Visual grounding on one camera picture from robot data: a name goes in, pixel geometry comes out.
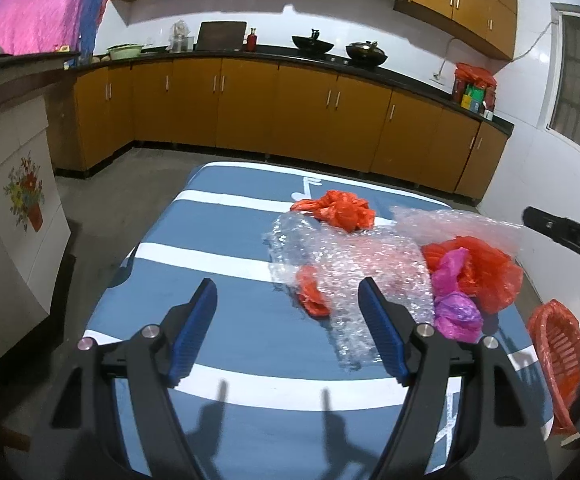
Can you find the red plastic trash basket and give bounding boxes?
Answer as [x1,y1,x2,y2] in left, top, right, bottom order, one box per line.
[526,299,580,434]

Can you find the black wok left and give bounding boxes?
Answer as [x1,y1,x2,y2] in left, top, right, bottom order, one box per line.
[292,29,334,55]

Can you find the upper wooden cabinets right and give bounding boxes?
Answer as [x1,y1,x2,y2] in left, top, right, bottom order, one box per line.
[394,0,518,62]

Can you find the dark cutting board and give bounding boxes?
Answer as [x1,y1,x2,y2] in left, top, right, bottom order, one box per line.
[194,21,247,51]

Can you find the pinkish bubble wrap sheet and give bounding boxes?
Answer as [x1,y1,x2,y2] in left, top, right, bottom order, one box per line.
[391,206,523,257]

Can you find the green basin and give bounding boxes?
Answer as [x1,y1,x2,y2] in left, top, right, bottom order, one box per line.
[108,44,142,61]

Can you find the barred window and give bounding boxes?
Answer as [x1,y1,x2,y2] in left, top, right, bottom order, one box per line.
[544,3,580,150]

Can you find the large red plastic bag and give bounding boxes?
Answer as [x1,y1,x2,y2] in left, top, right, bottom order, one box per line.
[421,236,523,314]

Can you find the glass jar on counter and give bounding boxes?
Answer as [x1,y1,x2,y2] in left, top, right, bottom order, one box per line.
[168,20,194,53]

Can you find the red bottle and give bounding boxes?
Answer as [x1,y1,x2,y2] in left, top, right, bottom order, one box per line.
[246,27,258,52]

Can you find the white cabinet with flower sticker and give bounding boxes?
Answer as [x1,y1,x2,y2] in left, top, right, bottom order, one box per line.
[0,53,70,358]

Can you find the large bubble wrap sheet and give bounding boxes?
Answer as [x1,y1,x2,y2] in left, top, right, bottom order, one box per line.
[264,212,434,370]

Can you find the magenta plastic bag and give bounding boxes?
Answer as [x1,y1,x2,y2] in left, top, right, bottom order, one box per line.
[431,248,483,344]

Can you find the blue white striped tablecloth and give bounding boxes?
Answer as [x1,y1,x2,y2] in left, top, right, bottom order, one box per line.
[82,160,556,480]

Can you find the small red plastic bag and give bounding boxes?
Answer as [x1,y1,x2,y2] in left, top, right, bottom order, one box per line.
[290,190,376,233]

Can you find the black wok with lid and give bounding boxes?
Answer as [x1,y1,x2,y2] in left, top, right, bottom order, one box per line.
[345,41,388,68]

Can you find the small red wrapper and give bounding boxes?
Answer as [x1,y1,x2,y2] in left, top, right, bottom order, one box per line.
[296,266,330,318]

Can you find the white wall power cable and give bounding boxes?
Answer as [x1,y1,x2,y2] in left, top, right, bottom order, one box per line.
[432,19,556,83]

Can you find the red bag with condiments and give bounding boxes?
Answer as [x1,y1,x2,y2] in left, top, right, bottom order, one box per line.
[452,63,497,115]

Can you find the lower wooden kitchen cabinets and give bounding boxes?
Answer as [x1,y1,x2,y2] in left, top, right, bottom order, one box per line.
[45,48,514,200]

